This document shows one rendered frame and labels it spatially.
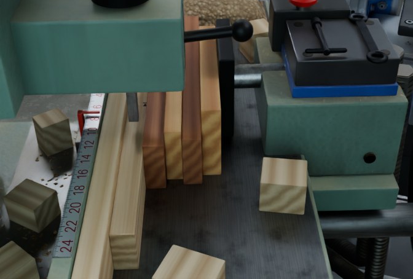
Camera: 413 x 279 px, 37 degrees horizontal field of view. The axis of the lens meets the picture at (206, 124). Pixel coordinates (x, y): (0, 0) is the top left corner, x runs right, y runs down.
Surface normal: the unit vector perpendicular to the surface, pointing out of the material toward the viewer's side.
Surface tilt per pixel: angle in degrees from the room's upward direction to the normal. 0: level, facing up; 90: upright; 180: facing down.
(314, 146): 90
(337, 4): 0
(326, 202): 90
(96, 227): 0
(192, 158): 90
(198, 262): 0
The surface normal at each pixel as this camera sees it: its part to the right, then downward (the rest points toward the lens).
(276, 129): 0.02, 0.58
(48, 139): 0.58, 0.47
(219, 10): -0.01, -0.21
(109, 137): -0.01, -0.82
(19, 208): -0.50, 0.51
